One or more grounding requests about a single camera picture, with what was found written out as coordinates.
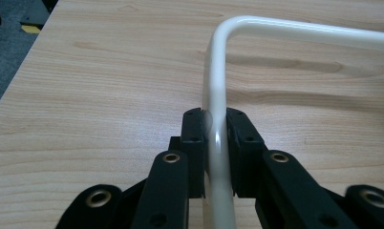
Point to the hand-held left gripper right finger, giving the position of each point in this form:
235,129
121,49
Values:
244,159

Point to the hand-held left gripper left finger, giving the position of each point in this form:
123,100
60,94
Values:
195,152

